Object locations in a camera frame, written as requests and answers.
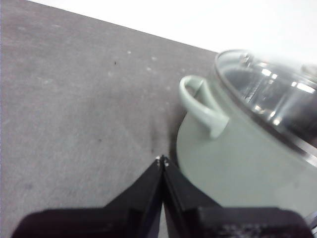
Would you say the pale green electric cooking pot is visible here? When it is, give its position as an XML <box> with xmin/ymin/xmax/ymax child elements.
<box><xmin>175</xmin><ymin>75</ymin><xmax>317</xmax><ymax>225</ymax></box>

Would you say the glass lid with green knob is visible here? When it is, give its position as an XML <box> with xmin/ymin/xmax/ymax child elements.
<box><xmin>214</xmin><ymin>49</ymin><xmax>317</xmax><ymax>169</ymax></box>

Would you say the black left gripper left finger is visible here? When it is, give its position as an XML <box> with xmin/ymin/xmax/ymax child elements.
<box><xmin>11</xmin><ymin>155</ymin><xmax>164</xmax><ymax>238</ymax></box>

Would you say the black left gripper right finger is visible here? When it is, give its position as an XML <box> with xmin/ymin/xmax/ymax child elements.
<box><xmin>162</xmin><ymin>155</ymin><xmax>314</xmax><ymax>238</ymax></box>

